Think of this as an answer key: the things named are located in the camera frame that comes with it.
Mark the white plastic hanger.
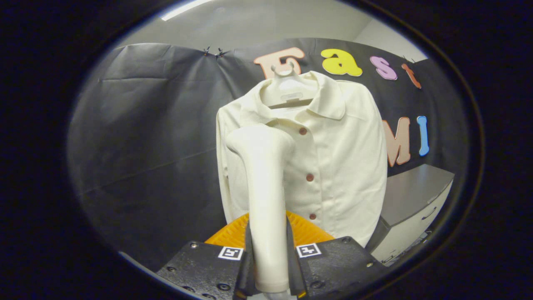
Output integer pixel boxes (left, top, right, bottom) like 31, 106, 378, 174
260, 62, 319, 110

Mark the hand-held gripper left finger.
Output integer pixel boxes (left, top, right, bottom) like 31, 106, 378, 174
156, 212, 255, 300

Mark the cream button shirt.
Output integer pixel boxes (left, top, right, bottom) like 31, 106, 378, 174
216, 71, 389, 247

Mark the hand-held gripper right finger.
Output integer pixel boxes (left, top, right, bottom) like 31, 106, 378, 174
285, 210, 392, 299

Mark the white cabinet with grey top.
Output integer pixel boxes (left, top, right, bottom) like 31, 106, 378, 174
366, 164, 455, 264

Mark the white garment steamer handle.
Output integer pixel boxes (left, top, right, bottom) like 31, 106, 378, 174
225, 125, 296, 293

